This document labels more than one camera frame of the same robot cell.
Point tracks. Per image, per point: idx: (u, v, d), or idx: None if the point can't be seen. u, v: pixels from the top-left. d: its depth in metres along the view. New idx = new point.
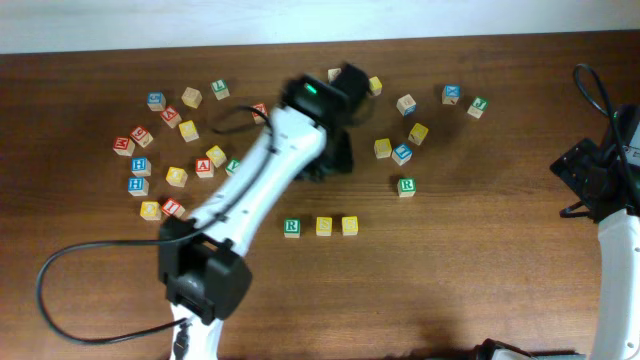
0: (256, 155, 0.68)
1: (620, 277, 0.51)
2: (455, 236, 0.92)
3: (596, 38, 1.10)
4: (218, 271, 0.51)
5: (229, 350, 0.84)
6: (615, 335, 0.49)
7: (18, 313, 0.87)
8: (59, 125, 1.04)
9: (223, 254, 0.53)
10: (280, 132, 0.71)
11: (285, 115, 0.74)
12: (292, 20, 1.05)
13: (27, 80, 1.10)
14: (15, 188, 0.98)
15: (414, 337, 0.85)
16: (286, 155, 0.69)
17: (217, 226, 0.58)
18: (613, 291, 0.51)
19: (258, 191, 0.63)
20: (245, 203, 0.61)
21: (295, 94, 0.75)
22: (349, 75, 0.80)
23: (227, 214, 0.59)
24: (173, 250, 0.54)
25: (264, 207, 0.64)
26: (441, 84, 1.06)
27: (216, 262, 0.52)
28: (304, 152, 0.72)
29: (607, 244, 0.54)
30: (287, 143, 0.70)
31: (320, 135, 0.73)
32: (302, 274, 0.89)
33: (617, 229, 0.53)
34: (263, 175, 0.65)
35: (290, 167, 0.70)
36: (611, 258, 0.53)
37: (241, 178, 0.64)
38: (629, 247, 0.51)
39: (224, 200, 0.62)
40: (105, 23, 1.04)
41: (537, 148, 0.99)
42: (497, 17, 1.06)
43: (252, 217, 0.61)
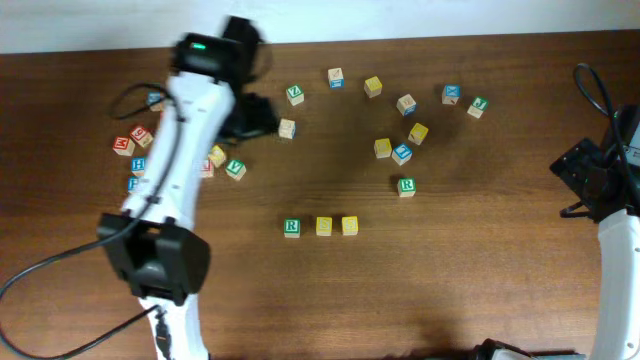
0: (167, 129, 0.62)
1: (620, 277, 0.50)
2: (455, 235, 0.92)
3: (594, 40, 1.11)
4: (170, 251, 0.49)
5: (228, 350, 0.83)
6: (615, 335, 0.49)
7: (13, 313, 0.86)
8: (57, 123, 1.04)
9: (166, 232, 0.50)
10: (184, 99, 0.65)
11: (185, 79, 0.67)
12: (292, 20, 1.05)
13: (24, 79, 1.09)
14: (12, 187, 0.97)
15: (414, 337, 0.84)
16: (197, 119, 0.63)
17: (154, 210, 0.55)
18: (613, 290, 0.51)
19: (184, 161, 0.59)
20: (173, 176, 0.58)
21: (187, 58, 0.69)
22: (229, 31, 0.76)
23: (159, 194, 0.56)
24: (120, 249, 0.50)
25: (195, 174, 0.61)
26: (441, 85, 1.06)
27: (163, 242, 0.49)
28: (215, 112, 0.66)
29: (607, 242, 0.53)
30: (194, 108, 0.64)
31: (223, 90, 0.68)
32: (302, 273, 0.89)
33: (618, 228, 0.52)
34: (184, 143, 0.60)
35: (208, 130, 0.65)
36: (611, 257, 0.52)
37: (161, 155, 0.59)
38: (630, 246, 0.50)
39: (150, 182, 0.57)
40: (104, 21, 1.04)
41: (537, 149, 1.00)
42: (496, 18, 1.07)
43: (186, 187, 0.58)
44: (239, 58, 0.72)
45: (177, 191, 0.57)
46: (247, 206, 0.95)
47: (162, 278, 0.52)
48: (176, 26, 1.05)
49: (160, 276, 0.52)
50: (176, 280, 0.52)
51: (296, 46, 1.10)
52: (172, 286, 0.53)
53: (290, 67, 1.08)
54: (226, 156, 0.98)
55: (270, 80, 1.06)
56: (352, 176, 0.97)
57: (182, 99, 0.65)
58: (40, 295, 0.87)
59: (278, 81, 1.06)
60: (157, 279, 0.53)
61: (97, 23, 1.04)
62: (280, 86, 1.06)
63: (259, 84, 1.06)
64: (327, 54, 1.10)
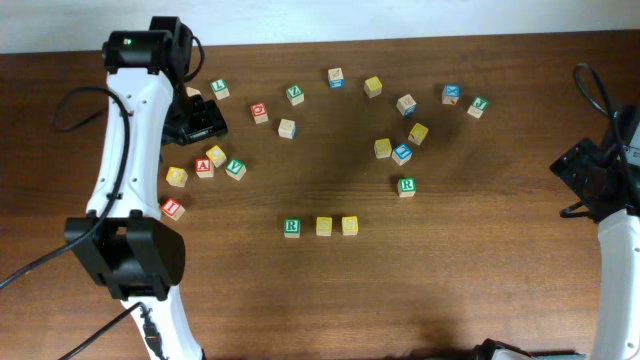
0: (112, 126, 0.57)
1: (620, 277, 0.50)
2: (455, 236, 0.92)
3: (593, 40, 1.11)
4: (142, 243, 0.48)
5: (228, 350, 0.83)
6: (615, 335, 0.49)
7: (14, 313, 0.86)
8: (57, 123, 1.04)
9: (134, 225, 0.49)
10: (124, 93, 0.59)
11: (119, 73, 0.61)
12: (292, 20, 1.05)
13: (23, 78, 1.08)
14: (12, 187, 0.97)
15: (414, 337, 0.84)
16: (143, 111, 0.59)
17: (117, 207, 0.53)
18: (613, 291, 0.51)
19: (139, 154, 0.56)
20: (131, 171, 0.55)
21: (116, 51, 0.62)
22: (159, 22, 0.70)
23: (120, 190, 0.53)
24: (91, 250, 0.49)
25: (153, 165, 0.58)
26: (441, 85, 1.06)
27: (133, 235, 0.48)
28: (160, 102, 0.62)
29: (608, 243, 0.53)
30: (137, 100, 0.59)
31: (162, 80, 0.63)
32: (302, 273, 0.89)
33: (617, 229, 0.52)
34: (136, 137, 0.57)
35: (157, 121, 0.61)
36: (612, 257, 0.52)
37: (113, 151, 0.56)
38: (630, 247, 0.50)
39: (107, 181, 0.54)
40: (104, 21, 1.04)
41: (537, 149, 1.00)
42: (496, 18, 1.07)
43: (146, 180, 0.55)
44: (172, 48, 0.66)
45: (137, 185, 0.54)
46: (246, 206, 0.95)
47: (139, 275, 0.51)
48: None
49: (136, 273, 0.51)
50: (154, 274, 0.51)
51: (296, 46, 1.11)
52: (151, 282, 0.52)
53: (290, 67, 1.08)
54: (226, 156, 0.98)
55: (270, 80, 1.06)
56: (352, 176, 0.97)
57: (122, 94, 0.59)
58: (40, 295, 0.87)
59: (277, 81, 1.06)
60: (133, 277, 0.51)
61: (97, 22, 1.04)
62: (280, 85, 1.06)
63: (258, 84, 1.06)
64: (327, 54, 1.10)
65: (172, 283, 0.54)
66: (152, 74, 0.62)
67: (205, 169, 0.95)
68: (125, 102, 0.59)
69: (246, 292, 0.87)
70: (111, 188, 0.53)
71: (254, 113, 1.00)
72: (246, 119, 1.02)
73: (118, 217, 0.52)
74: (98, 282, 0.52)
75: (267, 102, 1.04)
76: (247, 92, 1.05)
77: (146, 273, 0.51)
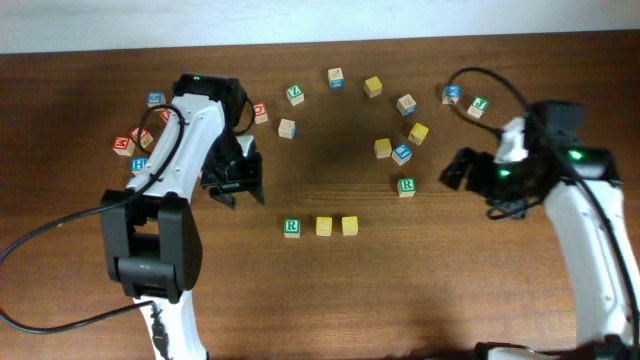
0: (167, 130, 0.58)
1: (578, 239, 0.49)
2: (455, 236, 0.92)
3: (594, 39, 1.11)
4: (170, 222, 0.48)
5: (229, 350, 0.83)
6: (592, 297, 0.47)
7: (15, 313, 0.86)
8: (58, 124, 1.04)
9: (167, 202, 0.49)
10: (185, 108, 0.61)
11: (184, 94, 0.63)
12: (291, 20, 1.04)
13: (24, 79, 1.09)
14: (13, 188, 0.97)
15: (413, 337, 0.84)
16: (198, 123, 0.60)
17: (156, 189, 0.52)
18: (575, 256, 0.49)
19: (186, 152, 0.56)
20: (176, 162, 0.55)
21: (185, 83, 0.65)
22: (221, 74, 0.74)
23: (162, 174, 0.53)
24: (119, 224, 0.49)
25: (194, 170, 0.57)
26: (441, 84, 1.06)
27: (163, 213, 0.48)
28: (212, 125, 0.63)
29: (557, 215, 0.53)
30: (196, 114, 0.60)
31: (219, 108, 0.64)
32: (302, 274, 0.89)
33: (561, 198, 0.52)
34: (188, 138, 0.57)
35: (207, 136, 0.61)
36: (564, 225, 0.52)
37: (164, 147, 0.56)
38: (576, 207, 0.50)
39: (151, 169, 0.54)
40: (104, 22, 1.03)
41: None
42: (497, 18, 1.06)
43: (187, 175, 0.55)
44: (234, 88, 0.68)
45: (180, 176, 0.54)
46: (247, 206, 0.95)
47: (155, 267, 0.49)
48: (175, 27, 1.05)
49: (153, 264, 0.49)
50: (170, 268, 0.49)
51: (296, 46, 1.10)
52: (165, 278, 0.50)
53: (290, 67, 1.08)
54: None
55: (270, 81, 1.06)
56: (353, 176, 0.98)
57: (183, 107, 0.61)
58: (41, 295, 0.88)
59: (277, 81, 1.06)
60: (149, 269, 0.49)
61: (97, 23, 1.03)
62: (280, 86, 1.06)
63: (258, 84, 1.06)
64: (327, 55, 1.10)
65: (185, 286, 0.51)
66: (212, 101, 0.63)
67: None
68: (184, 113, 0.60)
69: (246, 292, 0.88)
70: (154, 172, 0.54)
71: (255, 114, 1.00)
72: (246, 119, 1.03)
73: (151, 196, 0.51)
74: (113, 273, 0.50)
75: (267, 102, 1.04)
76: (247, 92, 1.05)
77: (163, 265, 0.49)
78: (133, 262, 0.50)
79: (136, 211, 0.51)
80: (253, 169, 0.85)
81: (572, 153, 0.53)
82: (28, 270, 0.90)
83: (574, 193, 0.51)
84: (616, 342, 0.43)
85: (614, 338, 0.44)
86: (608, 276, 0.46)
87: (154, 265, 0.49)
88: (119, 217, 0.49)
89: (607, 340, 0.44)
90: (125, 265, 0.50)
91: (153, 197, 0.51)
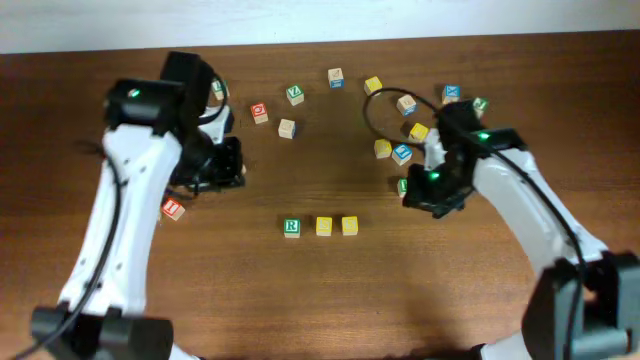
0: (104, 198, 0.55)
1: (510, 200, 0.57)
2: (455, 236, 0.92)
3: (594, 40, 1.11)
4: (116, 342, 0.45)
5: (228, 350, 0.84)
6: (536, 239, 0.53)
7: (16, 313, 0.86)
8: (58, 124, 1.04)
9: (109, 322, 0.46)
10: (121, 159, 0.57)
11: (119, 134, 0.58)
12: (291, 20, 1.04)
13: (24, 79, 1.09)
14: (14, 188, 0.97)
15: (413, 337, 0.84)
16: (137, 180, 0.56)
17: (96, 293, 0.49)
18: (513, 214, 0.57)
19: (126, 228, 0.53)
20: (116, 249, 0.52)
21: (124, 104, 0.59)
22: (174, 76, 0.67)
23: (101, 278, 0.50)
24: (64, 342, 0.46)
25: (142, 241, 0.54)
26: (442, 84, 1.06)
27: (107, 335, 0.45)
28: (157, 172, 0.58)
29: (489, 190, 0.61)
30: (132, 167, 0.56)
31: (162, 145, 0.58)
32: (303, 274, 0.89)
33: (484, 174, 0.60)
34: (129, 207, 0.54)
35: (153, 188, 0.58)
36: (497, 195, 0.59)
37: (101, 230, 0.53)
38: (499, 174, 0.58)
39: (87, 270, 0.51)
40: (103, 22, 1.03)
41: (536, 149, 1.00)
42: (498, 18, 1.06)
43: (131, 258, 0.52)
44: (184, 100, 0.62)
45: (121, 266, 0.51)
46: (246, 207, 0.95)
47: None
48: (175, 27, 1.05)
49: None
50: None
51: (297, 46, 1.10)
52: None
53: (290, 67, 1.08)
54: None
55: (270, 81, 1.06)
56: (353, 176, 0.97)
57: (119, 160, 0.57)
58: (41, 296, 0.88)
59: (277, 81, 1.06)
60: None
61: (96, 23, 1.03)
62: (280, 86, 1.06)
63: (258, 84, 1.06)
64: (327, 55, 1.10)
65: None
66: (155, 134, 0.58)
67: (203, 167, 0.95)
68: (120, 169, 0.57)
69: (246, 292, 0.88)
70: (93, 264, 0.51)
71: (255, 113, 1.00)
72: (246, 119, 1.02)
73: (93, 307, 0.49)
74: None
75: (267, 102, 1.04)
76: (247, 92, 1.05)
77: None
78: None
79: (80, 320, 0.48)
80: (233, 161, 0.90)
81: (481, 135, 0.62)
82: (27, 270, 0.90)
83: (492, 163, 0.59)
84: (562, 265, 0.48)
85: (560, 261, 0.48)
86: (540, 218, 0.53)
87: None
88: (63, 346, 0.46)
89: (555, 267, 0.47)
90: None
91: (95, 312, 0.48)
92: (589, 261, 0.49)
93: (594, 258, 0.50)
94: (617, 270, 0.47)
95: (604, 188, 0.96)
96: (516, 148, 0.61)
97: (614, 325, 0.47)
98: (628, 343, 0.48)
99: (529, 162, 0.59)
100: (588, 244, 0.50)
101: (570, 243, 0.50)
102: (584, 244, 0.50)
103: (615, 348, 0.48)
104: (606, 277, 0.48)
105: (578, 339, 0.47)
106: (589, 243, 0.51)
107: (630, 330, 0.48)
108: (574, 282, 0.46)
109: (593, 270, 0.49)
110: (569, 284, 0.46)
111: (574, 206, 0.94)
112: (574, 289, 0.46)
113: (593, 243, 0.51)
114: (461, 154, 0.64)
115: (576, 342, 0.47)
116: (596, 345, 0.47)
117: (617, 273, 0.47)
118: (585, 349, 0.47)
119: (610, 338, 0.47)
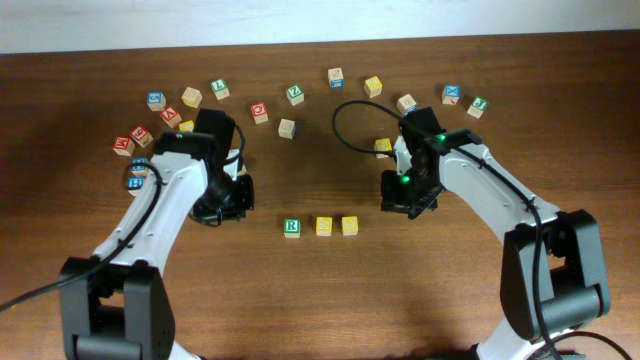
0: (144, 190, 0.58)
1: (474, 185, 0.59)
2: (456, 236, 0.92)
3: (594, 40, 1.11)
4: (137, 294, 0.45)
5: (229, 350, 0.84)
6: (498, 215, 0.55)
7: (17, 313, 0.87)
8: (58, 124, 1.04)
9: (133, 274, 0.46)
10: (165, 167, 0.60)
11: (164, 153, 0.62)
12: (291, 20, 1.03)
13: (24, 79, 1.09)
14: (14, 189, 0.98)
15: (413, 337, 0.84)
16: (178, 184, 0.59)
17: (125, 255, 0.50)
18: (477, 198, 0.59)
19: (161, 214, 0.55)
20: (150, 227, 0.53)
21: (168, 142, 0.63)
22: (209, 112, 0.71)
23: (131, 240, 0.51)
24: (80, 296, 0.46)
25: (169, 233, 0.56)
26: (442, 84, 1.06)
27: (130, 285, 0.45)
28: (193, 184, 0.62)
29: (454, 183, 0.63)
30: (174, 174, 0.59)
31: (203, 167, 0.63)
32: (302, 274, 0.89)
33: (448, 170, 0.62)
34: (166, 200, 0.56)
35: (187, 194, 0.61)
36: (460, 184, 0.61)
37: (138, 208, 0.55)
38: (458, 163, 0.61)
39: (120, 234, 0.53)
40: (102, 23, 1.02)
41: (536, 148, 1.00)
42: (498, 19, 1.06)
43: (160, 239, 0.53)
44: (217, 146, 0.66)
45: (153, 240, 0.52)
46: None
47: (122, 343, 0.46)
48: (175, 27, 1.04)
49: (120, 341, 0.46)
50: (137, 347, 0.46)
51: (296, 46, 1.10)
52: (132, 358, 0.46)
53: (290, 67, 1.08)
54: None
55: (270, 81, 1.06)
56: (353, 176, 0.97)
57: (161, 166, 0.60)
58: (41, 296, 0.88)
59: (277, 81, 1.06)
60: (115, 347, 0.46)
61: (95, 24, 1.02)
62: (279, 86, 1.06)
63: (258, 84, 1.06)
64: (326, 55, 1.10)
65: None
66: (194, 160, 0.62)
67: None
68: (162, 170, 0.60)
69: (246, 292, 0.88)
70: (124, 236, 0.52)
71: (255, 113, 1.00)
72: (246, 119, 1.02)
73: (119, 265, 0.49)
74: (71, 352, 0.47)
75: (267, 102, 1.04)
76: (247, 92, 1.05)
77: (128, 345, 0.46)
78: (95, 343, 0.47)
79: (101, 281, 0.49)
80: (246, 197, 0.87)
81: (440, 136, 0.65)
82: (28, 271, 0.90)
83: (450, 158, 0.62)
84: (521, 231, 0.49)
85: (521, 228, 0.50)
86: (501, 193, 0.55)
87: (119, 342, 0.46)
88: (83, 291, 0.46)
89: (515, 233, 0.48)
90: (86, 345, 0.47)
91: (119, 266, 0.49)
92: (549, 225, 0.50)
93: (551, 220, 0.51)
94: (573, 228, 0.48)
95: (604, 188, 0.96)
96: (472, 143, 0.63)
97: (581, 283, 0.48)
98: (600, 301, 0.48)
99: (485, 150, 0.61)
100: (545, 208, 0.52)
101: (527, 209, 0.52)
102: (542, 209, 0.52)
103: (588, 308, 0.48)
104: (568, 238, 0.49)
105: (550, 303, 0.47)
106: (546, 207, 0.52)
107: (597, 286, 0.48)
108: (533, 243, 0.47)
109: (555, 235, 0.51)
110: (528, 246, 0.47)
111: (575, 205, 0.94)
112: (534, 250, 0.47)
113: (550, 206, 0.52)
114: (423, 155, 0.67)
115: (547, 306, 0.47)
116: (568, 307, 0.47)
117: (575, 230, 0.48)
118: (559, 312, 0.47)
119: (579, 298, 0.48)
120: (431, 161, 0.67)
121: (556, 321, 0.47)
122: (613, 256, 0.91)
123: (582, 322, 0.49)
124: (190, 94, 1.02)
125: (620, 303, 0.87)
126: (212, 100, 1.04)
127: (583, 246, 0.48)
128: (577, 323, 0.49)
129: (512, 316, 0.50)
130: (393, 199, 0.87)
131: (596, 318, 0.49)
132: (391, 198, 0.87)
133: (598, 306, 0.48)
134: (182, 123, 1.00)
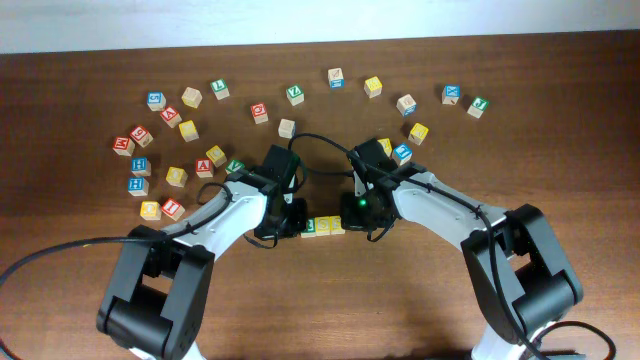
0: (214, 201, 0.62)
1: (427, 208, 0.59)
2: None
3: (595, 40, 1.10)
4: (188, 274, 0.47)
5: (229, 350, 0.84)
6: (454, 230, 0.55)
7: (18, 313, 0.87)
8: (59, 124, 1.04)
9: (190, 254, 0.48)
10: (234, 190, 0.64)
11: (238, 181, 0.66)
12: (291, 20, 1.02)
13: (24, 79, 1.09)
14: (15, 188, 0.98)
15: (412, 337, 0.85)
16: (242, 204, 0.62)
17: (188, 237, 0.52)
18: (435, 222, 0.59)
19: (223, 219, 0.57)
20: (213, 224, 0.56)
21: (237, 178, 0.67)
22: (278, 151, 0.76)
23: (197, 228, 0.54)
24: (136, 262, 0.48)
25: (227, 240, 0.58)
26: (442, 85, 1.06)
27: (185, 264, 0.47)
28: (251, 213, 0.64)
29: (412, 211, 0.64)
30: (242, 197, 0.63)
31: (264, 200, 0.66)
32: (303, 274, 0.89)
33: (404, 201, 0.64)
34: (230, 212, 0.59)
35: (245, 219, 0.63)
36: (418, 210, 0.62)
37: (209, 211, 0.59)
38: (410, 191, 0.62)
39: (190, 221, 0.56)
40: (100, 23, 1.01)
41: (536, 148, 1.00)
42: (500, 19, 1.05)
43: (221, 238, 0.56)
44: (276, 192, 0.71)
45: (214, 235, 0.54)
46: None
47: (151, 324, 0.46)
48: (174, 27, 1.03)
49: (151, 321, 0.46)
50: (162, 333, 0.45)
51: (296, 46, 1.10)
52: (153, 343, 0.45)
53: (290, 67, 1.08)
54: (226, 156, 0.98)
55: (270, 81, 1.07)
56: (339, 179, 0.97)
57: (232, 189, 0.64)
58: (41, 296, 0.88)
59: (277, 81, 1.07)
60: (142, 329, 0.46)
61: (93, 24, 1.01)
62: (280, 86, 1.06)
63: (258, 85, 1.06)
64: (327, 55, 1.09)
65: (174, 356, 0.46)
66: (262, 191, 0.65)
67: (205, 169, 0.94)
68: (231, 190, 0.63)
69: (246, 292, 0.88)
70: (191, 224, 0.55)
71: (255, 113, 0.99)
72: (245, 119, 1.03)
73: (180, 244, 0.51)
74: (101, 320, 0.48)
75: (267, 103, 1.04)
76: (247, 92, 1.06)
77: (154, 331, 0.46)
78: (127, 317, 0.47)
79: (156, 258, 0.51)
80: (301, 219, 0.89)
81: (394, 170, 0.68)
82: (26, 271, 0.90)
83: (402, 189, 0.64)
84: (475, 237, 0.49)
85: (474, 234, 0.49)
86: (450, 209, 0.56)
87: (147, 326, 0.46)
88: (141, 255, 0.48)
89: (468, 243, 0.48)
90: (119, 316, 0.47)
91: (180, 245, 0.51)
92: (502, 226, 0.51)
93: (502, 221, 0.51)
94: (524, 225, 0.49)
95: (604, 189, 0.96)
96: (418, 171, 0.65)
97: (546, 276, 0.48)
98: (571, 288, 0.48)
99: (430, 175, 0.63)
100: (493, 212, 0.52)
101: (477, 216, 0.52)
102: (490, 213, 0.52)
103: (563, 299, 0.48)
104: (523, 235, 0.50)
105: (523, 304, 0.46)
106: (495, 210, 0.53)
107: (563, 274, 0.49)
108: (488, 248, 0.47)
109: (511, 234, 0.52)
110: (484, 252, 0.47)
111: (575, 206, 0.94)
112: (490, 255, 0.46)
113: (498, 208, 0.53)
114: (380, 192, 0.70)
115: (522, 308, 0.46)
116: (543, 304, 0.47)
117: (525, 227, 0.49)
118: (536, 311, 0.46)
119: (551, 291, 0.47)
120: (386, 196, 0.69)
121: (536, 320, 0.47)
122: (614, 256, 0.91)
123: (560, 314, 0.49)
124: (190, 94, 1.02)
125: (620, 303, 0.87)
126: (212, 100, 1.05)
127: (538, 240, 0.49)
128: (558, 316, 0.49)
129: (495, 321, 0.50)
130: (353, 220, 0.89)
131: (573, 307, 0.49)
132: (350, 218, 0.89)
133: (571, 294, 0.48)
134: (182, 123, 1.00)
